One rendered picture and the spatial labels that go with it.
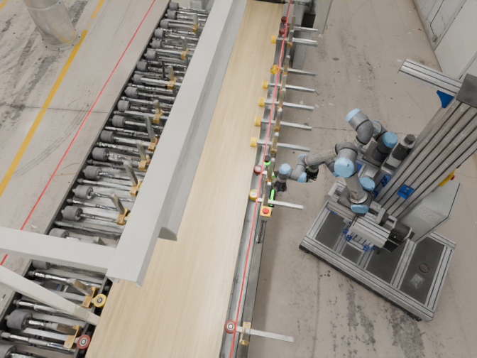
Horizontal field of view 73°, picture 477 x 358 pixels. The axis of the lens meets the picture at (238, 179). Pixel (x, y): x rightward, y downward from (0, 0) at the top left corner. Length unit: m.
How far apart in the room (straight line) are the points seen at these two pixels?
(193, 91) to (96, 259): 0.56
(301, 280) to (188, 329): 1.43
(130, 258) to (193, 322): 1.56
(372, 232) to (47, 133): 3.86
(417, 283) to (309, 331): 1.08
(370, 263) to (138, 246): 2.81
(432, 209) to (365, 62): 3.44
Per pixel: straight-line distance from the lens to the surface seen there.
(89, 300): 2.55
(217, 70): 1.25
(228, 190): 2.63
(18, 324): 2.71
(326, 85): 5.00
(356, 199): 2.32
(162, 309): 2.35
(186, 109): 1.00
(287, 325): 3.25
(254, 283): 2.56
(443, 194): 2.70
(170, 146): 0.91
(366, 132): 2.39
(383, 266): 3.43
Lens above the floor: 3.17
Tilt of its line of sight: 58 degrees down
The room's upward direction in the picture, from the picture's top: 3 degrees clockwise
